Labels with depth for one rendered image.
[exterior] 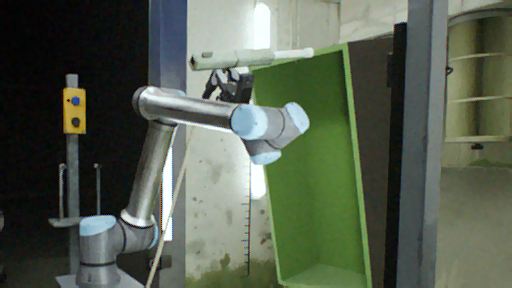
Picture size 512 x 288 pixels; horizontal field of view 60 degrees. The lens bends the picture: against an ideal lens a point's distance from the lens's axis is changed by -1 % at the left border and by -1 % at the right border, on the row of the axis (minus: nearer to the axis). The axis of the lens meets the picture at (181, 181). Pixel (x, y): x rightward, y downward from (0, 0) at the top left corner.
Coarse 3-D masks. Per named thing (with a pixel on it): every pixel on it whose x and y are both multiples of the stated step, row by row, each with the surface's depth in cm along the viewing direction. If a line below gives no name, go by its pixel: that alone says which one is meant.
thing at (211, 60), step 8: (264, 48) 148; (192, 56) 137; (200, 56) 137; (208, 56) 138; (216, 56) 139; (224, 56) 140; (232, 56) 141; (240, 56) 142; (248, 56) 144; (256, 56) 145; (264, 56) 146; (272, 56) 148; (280, 56) 151; (288, 56) 153; (296, 56) 155; (304, 56) 158; (200, 64) 137; (208, 64) 138; (216, 64) 139; (224, 64) 141; (232, 64) 143; (240, 64) 144; (248, 64) 146; (256, 64) 148; (264, 64) 150; (224, 72) 146; (208, 80) 151; (208, 88) 152; (208, 96) 156
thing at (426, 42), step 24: (408, 0) 79; (432, 0) 75; (408, 24) 79; (432, 24) 76; (408, 48) 79; (432, 48) 76; (408, 72) 80; (432, 72) 77; (408, 96) 80; (432, 96) 77; (408, 120) 80; (432, 120) 77; (408, 144) 80; (432, 144) 78; (408, 168) 80; (432, 168) 78; (408, 192) 80; (432, 192) 79; (408, 216) 80; (432, 216) 79; (408, 240) 81; (432, 240) 80; (408, 264) 81; (432, 264) 80
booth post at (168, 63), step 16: (160, 0) 259; (176, 0) 263; (160, 16) 259; (176, 16) 264; (160, 32) 260; (176, 32) 265; (160, 48) 261; (176, 48) 265; (160, 64) 261; (176, 64) 266; (160, 80) 262; (176, 80) 267; (176, 128) 269; (176, 144) 270; (176, 160) 270; (176, 176) 271; (160, 192) 267; (160, 208) 268; (176, 208) 273; (160, 224) 268; (176, 224) 273; (176, 240) 274; (176, 256) 275; (160, 272) 271; (176, 272) 276
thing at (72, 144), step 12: (72, 84) 259; (72, 144) 261; (72, 156) 262; (72, 168) 262; (72, 180) 263; (72, 192) 263; (72, 204) 264; (72, 216) 264; (72, 240) 265; (72, 252) 266; (72, 264) 266
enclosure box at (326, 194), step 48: (336, 48) 180; (384, 48) 189; (288, 96) 242; (336, 96) 227; (384, 96) 191; (288, 144) 244; (336, 144) 234; (384, 144) 192; (288, 192) 246; (336, 192) 241; (384, 192) 194; (288, 240) 249; (336, 240) 249; (384, 240) 197
